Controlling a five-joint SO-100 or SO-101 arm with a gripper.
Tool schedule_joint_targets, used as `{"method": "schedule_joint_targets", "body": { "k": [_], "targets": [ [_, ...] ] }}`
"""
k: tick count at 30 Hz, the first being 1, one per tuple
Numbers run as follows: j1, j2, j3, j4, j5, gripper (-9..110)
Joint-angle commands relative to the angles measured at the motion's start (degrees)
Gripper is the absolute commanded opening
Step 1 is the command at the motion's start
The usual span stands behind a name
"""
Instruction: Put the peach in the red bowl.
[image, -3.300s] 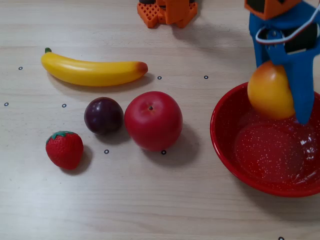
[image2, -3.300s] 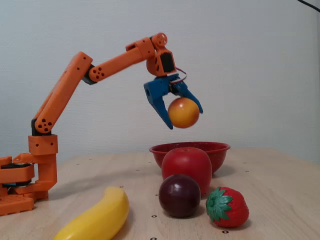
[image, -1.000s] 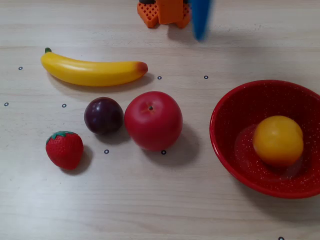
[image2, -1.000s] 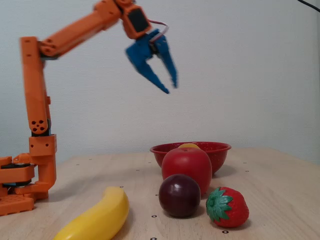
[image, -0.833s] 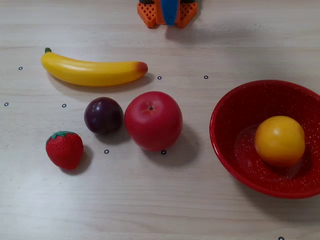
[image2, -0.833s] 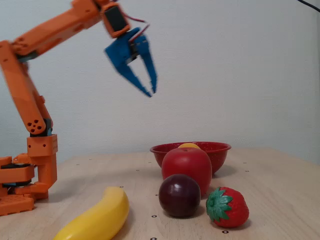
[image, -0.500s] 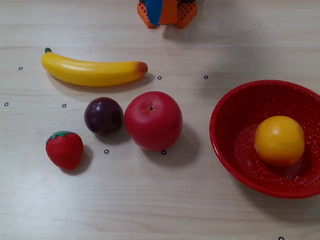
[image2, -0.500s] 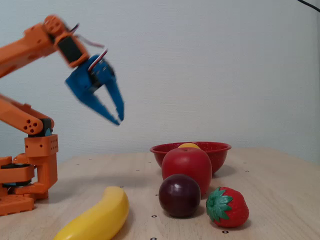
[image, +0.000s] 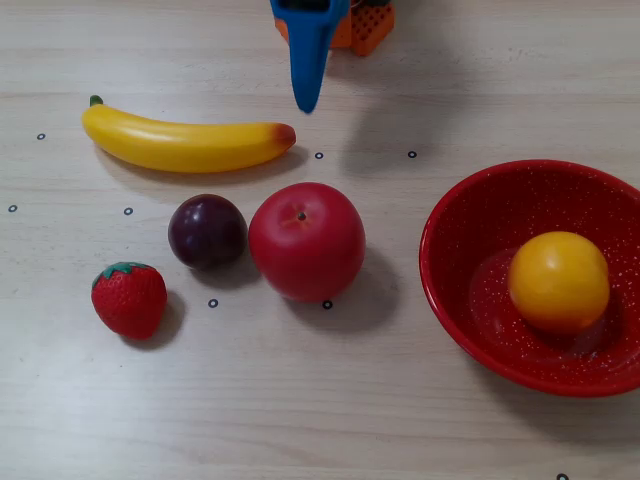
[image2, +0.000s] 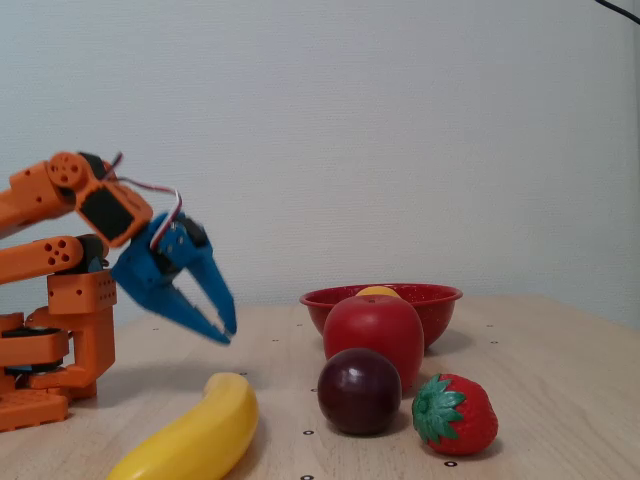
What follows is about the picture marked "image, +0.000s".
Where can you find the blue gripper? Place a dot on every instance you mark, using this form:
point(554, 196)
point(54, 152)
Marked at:
point(311, 35)

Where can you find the orange yellow toy peach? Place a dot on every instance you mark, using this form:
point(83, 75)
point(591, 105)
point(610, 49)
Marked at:
point(557, 280)

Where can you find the red speckled enamel bowl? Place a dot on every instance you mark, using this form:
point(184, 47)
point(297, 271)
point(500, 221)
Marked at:
point(460, 280)

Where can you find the yellow toy banana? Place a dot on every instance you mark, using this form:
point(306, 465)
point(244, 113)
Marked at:
point(185, 145)

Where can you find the red toy apple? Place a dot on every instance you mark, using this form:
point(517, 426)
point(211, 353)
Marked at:
point(307, 245)

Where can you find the dark purple toy plum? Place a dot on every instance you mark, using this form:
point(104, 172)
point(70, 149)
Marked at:
point(207, 232)

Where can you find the red toy strawberry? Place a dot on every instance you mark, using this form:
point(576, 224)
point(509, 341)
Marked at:
point(130, 300)

